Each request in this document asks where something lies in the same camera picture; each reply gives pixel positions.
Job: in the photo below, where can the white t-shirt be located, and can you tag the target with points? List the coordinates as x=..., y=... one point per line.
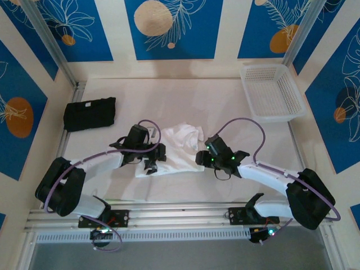
x=180, y=152

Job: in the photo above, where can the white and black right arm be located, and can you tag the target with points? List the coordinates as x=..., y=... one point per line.
x=261, y=177

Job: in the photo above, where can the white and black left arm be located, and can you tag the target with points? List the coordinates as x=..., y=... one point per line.
x=98, y=164

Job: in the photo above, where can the folded black t-shirt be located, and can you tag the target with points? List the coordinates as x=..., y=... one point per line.
x=90, y=115

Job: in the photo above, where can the white perforated plastic basket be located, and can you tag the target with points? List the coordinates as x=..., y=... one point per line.
x=270, y=92

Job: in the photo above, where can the black controller box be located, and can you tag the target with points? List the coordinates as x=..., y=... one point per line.
x=260, y=234
x=99, y=234

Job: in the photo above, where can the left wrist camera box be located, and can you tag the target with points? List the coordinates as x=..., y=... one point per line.
x=153, y=132

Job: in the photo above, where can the aluminium rail frame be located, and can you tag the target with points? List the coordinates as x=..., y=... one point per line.
x=180, y=213

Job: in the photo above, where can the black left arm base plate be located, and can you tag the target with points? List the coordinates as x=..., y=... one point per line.
x=121, y=218

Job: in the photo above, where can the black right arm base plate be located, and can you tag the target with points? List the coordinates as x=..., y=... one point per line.
x=237, y=216

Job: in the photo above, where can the aluminium corner post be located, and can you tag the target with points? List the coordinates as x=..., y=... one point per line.
x=47, y=36
x=303, y=31

